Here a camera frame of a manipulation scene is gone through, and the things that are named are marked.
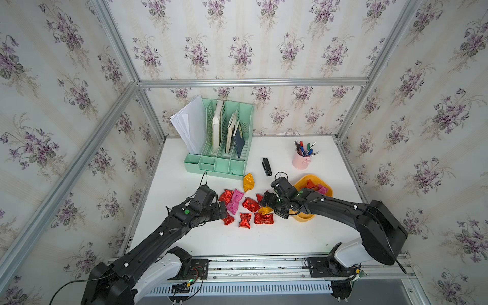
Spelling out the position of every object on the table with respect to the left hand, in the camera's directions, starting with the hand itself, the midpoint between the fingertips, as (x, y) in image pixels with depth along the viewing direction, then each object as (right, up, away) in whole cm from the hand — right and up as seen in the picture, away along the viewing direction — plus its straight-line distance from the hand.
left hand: (221, 212), depth 81 cm
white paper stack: (-18, +41, +16) cm, 48 cm away
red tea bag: (+43, +10, +14) cm, 47 cm away
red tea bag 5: (+3, -4, +1) cm, 5 cm away
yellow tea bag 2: (+19, 0, +3) cm, 20 cm away
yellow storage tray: (+37, +11, +13) cm, 41 cm away
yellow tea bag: (+12, +11, +15) cm, 22 cm away
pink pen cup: (+40, +21, +18) cm, 48 cm away
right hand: (+20, +1, +5) cm, 21 cm away
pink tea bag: (+48, +8, +10) cm, 49 cm away
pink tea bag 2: (+5, +2, +6) cm, 7 cm away
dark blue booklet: (+7, +34, +27) cm, 44 cm away
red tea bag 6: (+10, -5, +1) cm, 11 cm away
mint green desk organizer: (+2, +38, +16) cm, 42 cm away
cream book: (-5, +40, +12) cm, 42 cm away
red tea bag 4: (+17, +4, +10) cm, 20 cm away
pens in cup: (+45, +27, +20) cm, 56 cm away
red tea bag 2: (+1, +5, +10) cm, 11 cm away
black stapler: (+22, +18, +21) cm, 36 cm away
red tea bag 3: (+13, +1, +8) cm, 15 cm away
